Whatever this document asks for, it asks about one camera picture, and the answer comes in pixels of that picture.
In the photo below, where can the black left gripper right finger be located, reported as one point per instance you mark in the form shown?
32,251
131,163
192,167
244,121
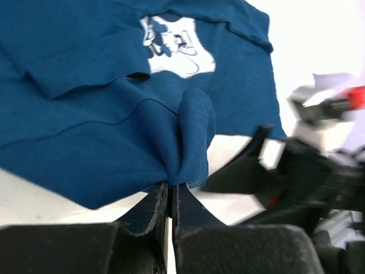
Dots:
188,211

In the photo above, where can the dark blue t shirt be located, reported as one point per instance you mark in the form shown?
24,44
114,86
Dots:
104,99

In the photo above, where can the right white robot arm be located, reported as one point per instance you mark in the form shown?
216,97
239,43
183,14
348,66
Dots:
339,237

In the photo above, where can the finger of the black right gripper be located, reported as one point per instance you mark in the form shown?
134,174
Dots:
244,174

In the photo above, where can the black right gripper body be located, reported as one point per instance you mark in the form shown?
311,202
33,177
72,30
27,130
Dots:
306,186

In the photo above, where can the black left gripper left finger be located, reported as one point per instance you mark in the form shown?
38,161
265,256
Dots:
149,215

